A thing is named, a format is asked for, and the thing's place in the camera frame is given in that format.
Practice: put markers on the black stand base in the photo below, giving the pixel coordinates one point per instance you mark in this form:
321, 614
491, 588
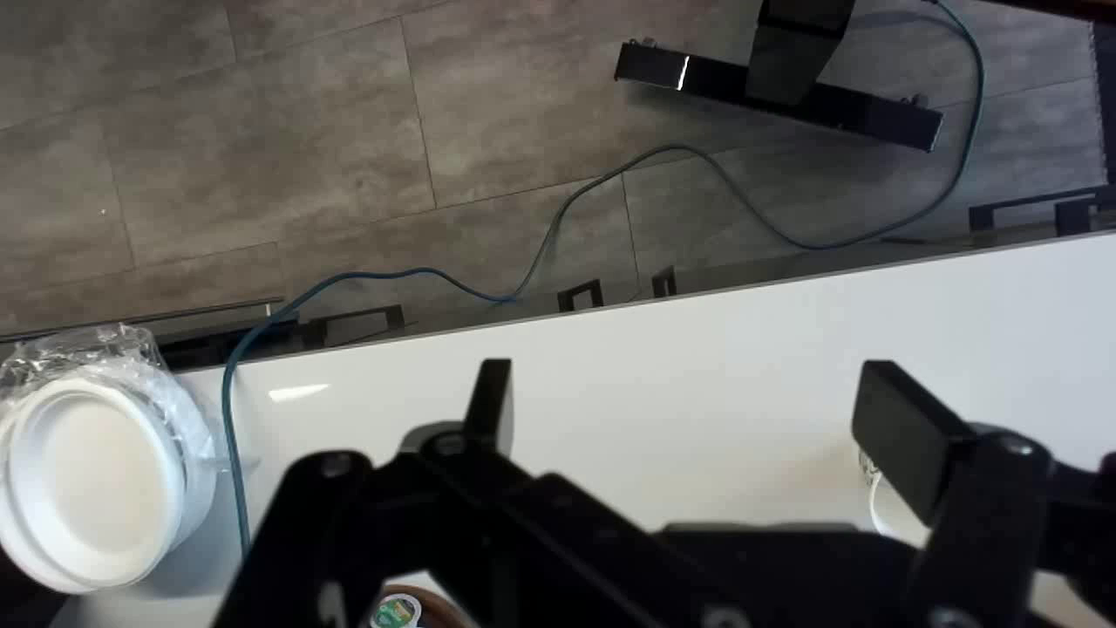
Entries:
790, 56

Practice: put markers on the white paper plates in wrap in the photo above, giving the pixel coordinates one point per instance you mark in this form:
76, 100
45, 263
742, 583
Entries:
92, 491

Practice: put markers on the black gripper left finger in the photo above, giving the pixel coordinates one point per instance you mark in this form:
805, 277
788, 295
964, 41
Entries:
491, 407

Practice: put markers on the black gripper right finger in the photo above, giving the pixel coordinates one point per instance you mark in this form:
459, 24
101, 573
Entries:
907, 432

